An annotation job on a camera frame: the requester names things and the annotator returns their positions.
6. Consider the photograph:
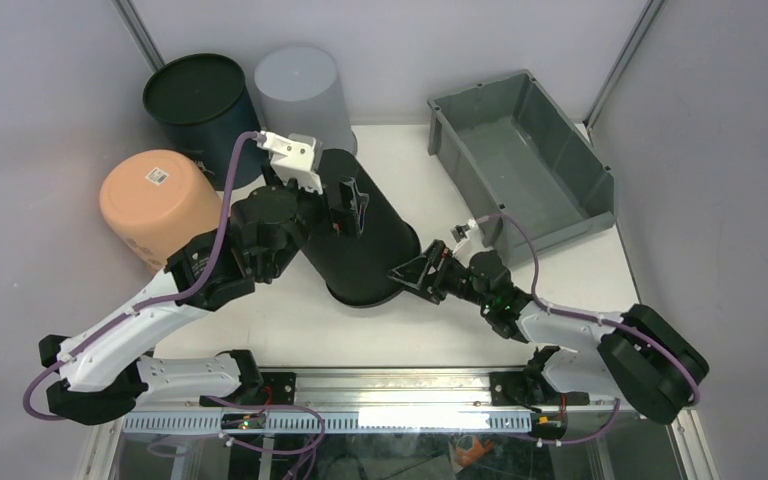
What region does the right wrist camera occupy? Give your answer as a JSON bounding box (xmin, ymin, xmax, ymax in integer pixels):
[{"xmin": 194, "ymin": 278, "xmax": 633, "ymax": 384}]
[{"xmin": 450, "ymin": 218, "xmax": 479, "ymax": 257}]

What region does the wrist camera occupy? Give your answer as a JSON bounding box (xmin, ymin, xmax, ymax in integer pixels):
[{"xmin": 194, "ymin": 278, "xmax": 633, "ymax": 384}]
[
  {"xmin": 450, "ymin": 218, "xmax": 479, "ymax": 257},
  {"xmin": 257, "ymin": 131, "xmax": 323, "ymax": 194}
]

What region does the aluminium frame rail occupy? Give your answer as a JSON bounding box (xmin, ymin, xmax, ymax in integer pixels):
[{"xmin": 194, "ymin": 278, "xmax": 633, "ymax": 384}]
[{"xmin": 102, "ymin": 367, "xmax": 697, "ymax": 413}]

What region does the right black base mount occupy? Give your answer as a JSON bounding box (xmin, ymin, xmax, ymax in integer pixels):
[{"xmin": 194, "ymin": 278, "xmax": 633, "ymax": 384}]
[{"xmin": 488, "ymin": 346, "xmax": 590, "ymax": 413}]

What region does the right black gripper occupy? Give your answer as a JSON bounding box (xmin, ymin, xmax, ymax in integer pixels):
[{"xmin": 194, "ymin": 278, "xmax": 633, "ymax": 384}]
[{"xmin": 386, "ymin": 240, "xmax": 492, "ymax": 311}]

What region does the grey plastic bucket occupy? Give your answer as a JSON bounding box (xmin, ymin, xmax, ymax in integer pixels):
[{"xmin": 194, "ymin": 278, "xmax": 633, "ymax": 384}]
[{"xmin": 254, "ymin": 46, "xmax": 358, "ymax": 154}]

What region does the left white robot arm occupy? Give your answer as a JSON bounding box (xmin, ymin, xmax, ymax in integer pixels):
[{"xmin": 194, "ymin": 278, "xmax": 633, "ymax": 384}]
[{"xmin": 35, "ymin": 177, "xmax": 369, "ymax": 426}]

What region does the black cylindrical bin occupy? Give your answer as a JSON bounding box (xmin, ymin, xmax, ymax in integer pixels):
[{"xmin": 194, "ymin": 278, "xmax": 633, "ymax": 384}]
[{"xmin": 302, "ymin": 149, "xmax": 420, "ymax": 308}]

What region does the white slotted cable duct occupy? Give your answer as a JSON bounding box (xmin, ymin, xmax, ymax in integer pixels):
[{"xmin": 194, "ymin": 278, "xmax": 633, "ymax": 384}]
[{"xmin": 123, "ymin": 407, "xmax": 531, "ymax": 435}]

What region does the orange object under table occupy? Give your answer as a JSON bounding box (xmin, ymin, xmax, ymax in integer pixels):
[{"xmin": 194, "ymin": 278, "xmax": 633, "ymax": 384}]
[{"xmin": 450, "ymin": 434, "xmax": 494, "ymax": 469}]

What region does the small green circuit board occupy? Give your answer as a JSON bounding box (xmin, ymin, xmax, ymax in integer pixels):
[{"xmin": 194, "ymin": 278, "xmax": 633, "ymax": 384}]
[{"xmin": 221, "ymin": 414, "xmax": 268, "ymax": 430}]

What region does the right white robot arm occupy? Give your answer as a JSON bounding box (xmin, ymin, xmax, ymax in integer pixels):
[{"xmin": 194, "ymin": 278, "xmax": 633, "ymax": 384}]
[{"xmin": 388, "ymin": 240, "xmax": 710, "ymax": 424}]

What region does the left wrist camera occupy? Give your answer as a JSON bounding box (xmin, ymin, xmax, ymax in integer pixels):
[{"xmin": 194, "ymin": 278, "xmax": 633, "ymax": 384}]
[{"xmin": 257, "ymin": 131, "xmax": 323, "ymax": 194}]

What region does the orange plastic bucket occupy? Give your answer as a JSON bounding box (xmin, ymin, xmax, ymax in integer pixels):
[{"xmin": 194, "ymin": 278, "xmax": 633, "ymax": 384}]
[{"xmin": 99, "ymin": 149, "xmax": 221, "ymax": 273}]

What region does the dark blue cylindrical container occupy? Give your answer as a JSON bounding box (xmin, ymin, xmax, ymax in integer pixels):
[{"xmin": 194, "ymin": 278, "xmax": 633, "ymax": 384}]
[{"xmin": 142, "ymin": 53, "xmax": 263, "ymax": 191}]

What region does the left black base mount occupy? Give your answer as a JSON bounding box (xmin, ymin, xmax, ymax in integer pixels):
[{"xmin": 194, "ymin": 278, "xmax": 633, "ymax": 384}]
[{"xmin": 199, "ymin": 350, "xmax": 297, "ymax": 407}]

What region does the grey storage crate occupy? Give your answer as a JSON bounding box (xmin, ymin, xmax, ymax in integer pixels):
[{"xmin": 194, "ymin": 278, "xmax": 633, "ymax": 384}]
[{"xmin": 428, "ymin": 70, "xmax": 616, "ymax": 266}]

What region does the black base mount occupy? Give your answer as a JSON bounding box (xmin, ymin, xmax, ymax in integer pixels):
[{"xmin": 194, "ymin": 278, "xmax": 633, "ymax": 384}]
[
  {"xmin": 488, "ymin": 346, "xmax": 590, "ymax": 413},
  {"xmin": 199, "ymin": 350, "xmax": 297, "ymax": 407}
]

